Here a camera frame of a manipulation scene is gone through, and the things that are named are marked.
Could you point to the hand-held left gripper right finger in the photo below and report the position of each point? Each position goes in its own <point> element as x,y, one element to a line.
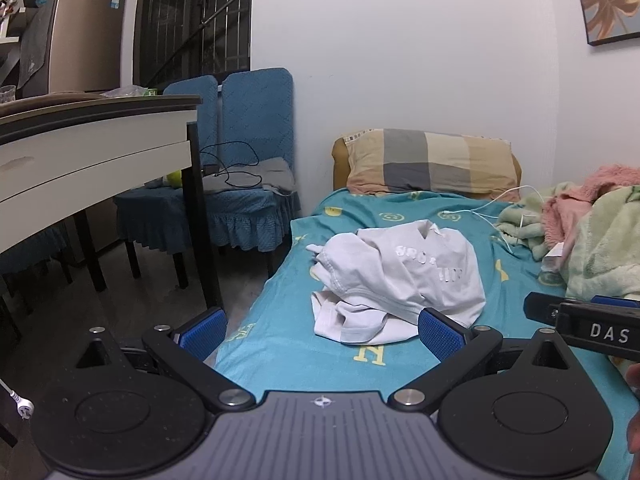
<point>442,332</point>

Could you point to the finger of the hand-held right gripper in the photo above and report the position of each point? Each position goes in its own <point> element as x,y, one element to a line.
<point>612,301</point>
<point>540,307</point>

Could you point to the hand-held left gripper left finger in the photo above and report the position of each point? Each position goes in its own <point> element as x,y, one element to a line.
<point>202,332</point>

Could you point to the white t-shirt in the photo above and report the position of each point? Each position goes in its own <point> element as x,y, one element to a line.
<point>400,280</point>

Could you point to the person's right hand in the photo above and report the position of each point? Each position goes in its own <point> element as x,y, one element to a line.
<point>635,435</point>

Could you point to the white blanket label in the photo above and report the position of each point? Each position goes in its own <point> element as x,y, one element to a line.
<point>555,255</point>

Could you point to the green fleece blanket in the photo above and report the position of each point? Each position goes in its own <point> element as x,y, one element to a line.
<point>610,240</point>

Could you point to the pink fleece blanket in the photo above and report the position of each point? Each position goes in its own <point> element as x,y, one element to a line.
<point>565,215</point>

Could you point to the bed with teal sheet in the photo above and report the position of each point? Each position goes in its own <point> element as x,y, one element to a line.
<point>400,205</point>

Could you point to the green ball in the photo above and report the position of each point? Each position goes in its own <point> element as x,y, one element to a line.
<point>174,179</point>

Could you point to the blue covered chair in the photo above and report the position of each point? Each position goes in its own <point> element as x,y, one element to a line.
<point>30,250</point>
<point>192,105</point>
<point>257,110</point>

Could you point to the white power plug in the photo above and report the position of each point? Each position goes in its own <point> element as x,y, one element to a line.
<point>24,409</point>

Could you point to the white table with dark top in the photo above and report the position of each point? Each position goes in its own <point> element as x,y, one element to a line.
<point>75,160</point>

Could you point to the clear plastic bag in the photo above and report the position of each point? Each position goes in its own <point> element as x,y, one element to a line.
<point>127,92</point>

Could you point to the clear glass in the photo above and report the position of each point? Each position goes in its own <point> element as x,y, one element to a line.
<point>7,95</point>

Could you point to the dark window grille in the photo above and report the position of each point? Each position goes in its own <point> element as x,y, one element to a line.
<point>190,20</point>

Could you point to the grey hanging cloth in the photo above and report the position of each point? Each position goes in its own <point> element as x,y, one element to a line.
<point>35,55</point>

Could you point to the white shelf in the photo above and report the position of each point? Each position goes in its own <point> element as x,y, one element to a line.
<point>20,15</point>

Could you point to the leaf wall picture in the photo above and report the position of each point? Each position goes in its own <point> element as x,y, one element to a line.
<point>610,0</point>

